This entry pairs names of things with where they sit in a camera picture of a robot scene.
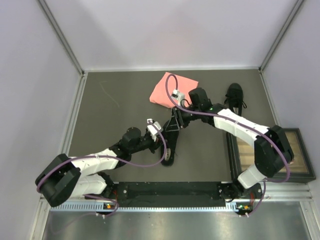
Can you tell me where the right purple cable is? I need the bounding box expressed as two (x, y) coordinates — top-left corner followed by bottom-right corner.
(165, 74), (291, 217)

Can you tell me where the pink folded cloth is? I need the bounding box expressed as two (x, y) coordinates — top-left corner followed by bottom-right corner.
(149, 72), (199, 109)

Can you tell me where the black sneaker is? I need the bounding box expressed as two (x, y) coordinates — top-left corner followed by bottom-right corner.
(160, 126), (180, 167)
(224, 83), (247, 116)

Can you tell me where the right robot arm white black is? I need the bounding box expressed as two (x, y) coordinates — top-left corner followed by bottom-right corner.
(163, 87), (294, 201)

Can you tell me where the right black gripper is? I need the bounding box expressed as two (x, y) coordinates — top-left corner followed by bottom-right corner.
(166, 104), (201, 133)

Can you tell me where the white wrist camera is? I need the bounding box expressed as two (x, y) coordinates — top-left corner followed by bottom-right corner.
(171, 89), (185, 106)
(146, 118), (163, 142)

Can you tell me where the dark framed compartment box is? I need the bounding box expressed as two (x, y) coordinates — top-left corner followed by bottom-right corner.
(226, 128), (316, 184)

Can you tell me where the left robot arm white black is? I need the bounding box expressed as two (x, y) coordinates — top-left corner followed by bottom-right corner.
(35, 123), (167, 207)

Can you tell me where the aluminium frame rail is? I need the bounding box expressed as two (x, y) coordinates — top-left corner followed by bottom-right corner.
(39, 181), (315, 202)

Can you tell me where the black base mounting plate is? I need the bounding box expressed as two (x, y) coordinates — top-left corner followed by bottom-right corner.
(84, 181), (265, 207)

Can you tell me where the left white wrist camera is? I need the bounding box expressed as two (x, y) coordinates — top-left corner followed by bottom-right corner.
(146, 118), (163, 142)

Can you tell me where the grey slotted cable duct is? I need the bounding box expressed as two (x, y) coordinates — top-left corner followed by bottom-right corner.
(57, 201), (253, 213)

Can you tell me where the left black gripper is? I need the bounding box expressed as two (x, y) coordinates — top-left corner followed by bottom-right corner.
(130, 133), (167, 154)

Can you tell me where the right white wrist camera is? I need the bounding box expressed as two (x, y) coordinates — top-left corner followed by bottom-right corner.
(171, 89), (185, 106)

